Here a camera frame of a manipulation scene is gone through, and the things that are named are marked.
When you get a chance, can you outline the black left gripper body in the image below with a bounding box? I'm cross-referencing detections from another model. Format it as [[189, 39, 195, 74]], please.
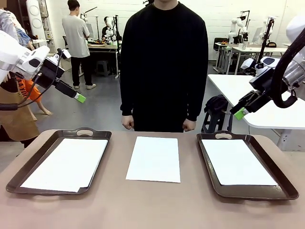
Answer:
[[35, 56, 66, 89]]

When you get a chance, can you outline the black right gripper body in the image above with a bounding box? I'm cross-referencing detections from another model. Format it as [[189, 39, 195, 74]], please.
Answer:
[[246, 90, 273, 113]]

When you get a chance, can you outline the white jointed robot arm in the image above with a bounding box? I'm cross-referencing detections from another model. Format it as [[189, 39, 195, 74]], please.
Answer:
[[228, 18, 248, 44]]

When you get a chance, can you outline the person's left forearm black sleeve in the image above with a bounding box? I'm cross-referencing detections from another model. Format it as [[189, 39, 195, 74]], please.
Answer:
[[185, 71, 209, 122]]

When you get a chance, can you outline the person's right forearm black sleeve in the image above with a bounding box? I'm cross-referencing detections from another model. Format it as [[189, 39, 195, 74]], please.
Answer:
[[120, 69, 136, 117]]

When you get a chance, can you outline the person's left hand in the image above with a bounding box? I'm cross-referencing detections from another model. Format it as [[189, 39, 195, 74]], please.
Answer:
[[183, 119, 197, 132]]

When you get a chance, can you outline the person's right hand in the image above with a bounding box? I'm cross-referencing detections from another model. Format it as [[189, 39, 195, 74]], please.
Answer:
[[121, 115, 135, 131]]

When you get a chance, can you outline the large white table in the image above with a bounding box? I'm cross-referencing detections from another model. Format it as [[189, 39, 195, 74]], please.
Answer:
[[207, 73, 305, 151]]

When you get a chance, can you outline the black cloth bundle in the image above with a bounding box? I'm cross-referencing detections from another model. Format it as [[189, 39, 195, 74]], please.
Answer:
[[204, 94, 231, 115]]

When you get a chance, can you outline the figure in orange pants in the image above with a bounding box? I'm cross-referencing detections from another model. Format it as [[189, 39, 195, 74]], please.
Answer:
[[14, 22, 53, 122]]

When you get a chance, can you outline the dark grey step stool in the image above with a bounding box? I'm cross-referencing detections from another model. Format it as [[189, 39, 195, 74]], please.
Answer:
[[201, 111, 235, 134]]

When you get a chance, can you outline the small grey plastic stool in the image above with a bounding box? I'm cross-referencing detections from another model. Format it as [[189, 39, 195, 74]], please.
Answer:
[[96, 60, 110, 77]]

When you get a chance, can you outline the man in grey t-shirt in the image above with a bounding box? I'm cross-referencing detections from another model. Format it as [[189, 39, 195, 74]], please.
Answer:
[[61, 0, 97, 90]]

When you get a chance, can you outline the white desk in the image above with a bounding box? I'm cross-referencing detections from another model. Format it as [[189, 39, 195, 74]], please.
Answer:
[[230, 46, 290, 74]]

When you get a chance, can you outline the white standing air conditioner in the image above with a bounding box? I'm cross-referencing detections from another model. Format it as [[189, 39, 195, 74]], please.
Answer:
[[25, 0, 46, 40]]

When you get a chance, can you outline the wooden workbench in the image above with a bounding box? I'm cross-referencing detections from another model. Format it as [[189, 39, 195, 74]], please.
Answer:
[[87, 44, 120, 79]]

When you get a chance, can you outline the black tripod pole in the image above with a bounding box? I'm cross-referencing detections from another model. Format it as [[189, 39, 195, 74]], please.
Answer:
[[258, 18, 275, 58]]

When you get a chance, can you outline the white monitor panel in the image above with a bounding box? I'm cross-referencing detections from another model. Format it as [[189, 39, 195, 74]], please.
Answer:
[[252, 27, 263, 44]]

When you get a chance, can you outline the white humanoid robot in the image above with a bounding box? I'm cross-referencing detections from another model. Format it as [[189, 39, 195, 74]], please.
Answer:
[[104, 16, 118, 46]]

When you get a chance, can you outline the person in black sweater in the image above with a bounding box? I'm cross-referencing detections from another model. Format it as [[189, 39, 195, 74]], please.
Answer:
[[120, 0, 209, 133]]

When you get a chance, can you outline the white A4 paper stack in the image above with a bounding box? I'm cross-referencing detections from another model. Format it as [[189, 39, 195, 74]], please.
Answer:
[[125, 136, 181, 184]]

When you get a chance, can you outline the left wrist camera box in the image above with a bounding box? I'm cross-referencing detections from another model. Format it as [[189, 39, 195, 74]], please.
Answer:
[[56, 48, 72, 60]]

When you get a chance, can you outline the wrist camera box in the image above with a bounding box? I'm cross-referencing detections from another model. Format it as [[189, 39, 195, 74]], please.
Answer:
[[240, 58, 263, 70], [56, 48, 72, 60]]

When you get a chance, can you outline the black corrugated cable conduit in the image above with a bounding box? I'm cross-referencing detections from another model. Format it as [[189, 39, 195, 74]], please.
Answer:
[[271, 35, 305, 109]]

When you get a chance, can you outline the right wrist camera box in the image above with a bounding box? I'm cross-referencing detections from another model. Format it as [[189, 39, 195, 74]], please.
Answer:
[[240, 58, 263, 70]]

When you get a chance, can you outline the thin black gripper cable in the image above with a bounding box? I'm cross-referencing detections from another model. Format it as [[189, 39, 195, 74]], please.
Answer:
[[0, 49, 64, 111]]

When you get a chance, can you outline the brown plastic handled tray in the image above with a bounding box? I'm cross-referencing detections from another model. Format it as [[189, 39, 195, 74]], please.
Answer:
[[196, 130, 299, 204], [6, 127, 112, 200]]

